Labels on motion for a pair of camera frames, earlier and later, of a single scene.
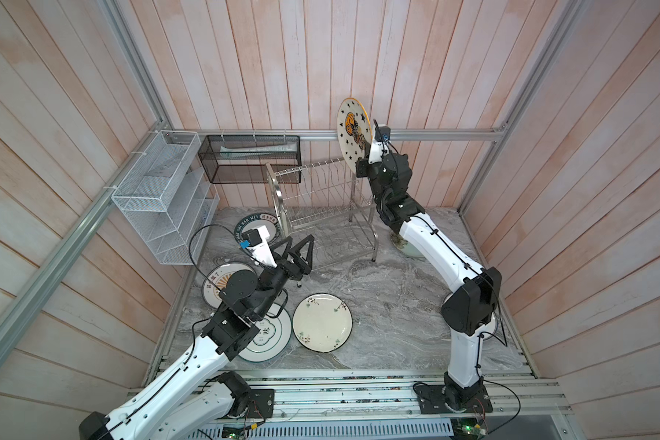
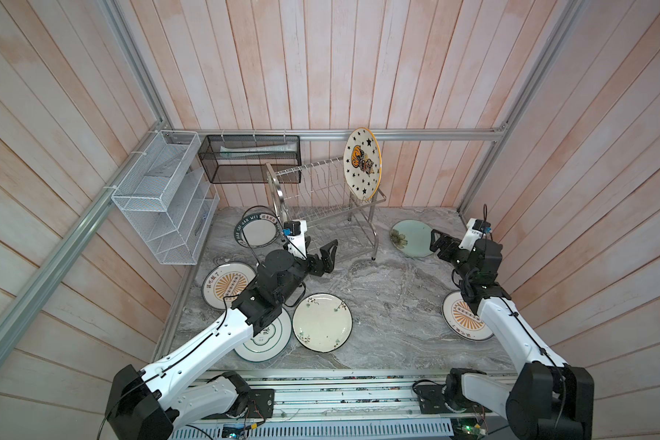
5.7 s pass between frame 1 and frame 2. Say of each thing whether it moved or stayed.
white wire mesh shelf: stayed
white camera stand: moved
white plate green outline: stayed
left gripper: moved
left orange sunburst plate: stayed
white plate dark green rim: stayed
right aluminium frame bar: stayed
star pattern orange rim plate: moved
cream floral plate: stayed
